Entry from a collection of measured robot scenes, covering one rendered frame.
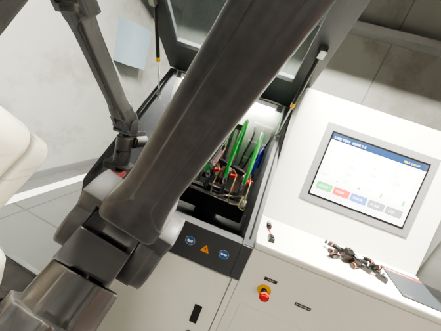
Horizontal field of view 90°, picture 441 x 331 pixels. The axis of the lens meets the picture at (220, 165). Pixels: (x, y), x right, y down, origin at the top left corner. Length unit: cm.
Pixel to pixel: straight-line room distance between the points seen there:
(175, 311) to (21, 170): 94
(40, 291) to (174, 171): 15
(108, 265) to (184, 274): 76
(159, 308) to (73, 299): 94
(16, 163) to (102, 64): 47
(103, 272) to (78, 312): 3
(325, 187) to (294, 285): 41
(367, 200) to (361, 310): 41
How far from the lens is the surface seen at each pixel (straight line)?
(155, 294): 112
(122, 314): 130
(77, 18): 69
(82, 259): 24
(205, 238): 87
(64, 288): 24
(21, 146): 30
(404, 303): 106
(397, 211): 120
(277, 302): 100
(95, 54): 72
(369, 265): 107
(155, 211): 20
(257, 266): 90
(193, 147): 16
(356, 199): 111
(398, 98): 310
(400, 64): 313
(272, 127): 124
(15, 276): 53
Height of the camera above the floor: 142
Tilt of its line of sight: 18 degrees down
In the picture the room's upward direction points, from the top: 19 degrees clockwise
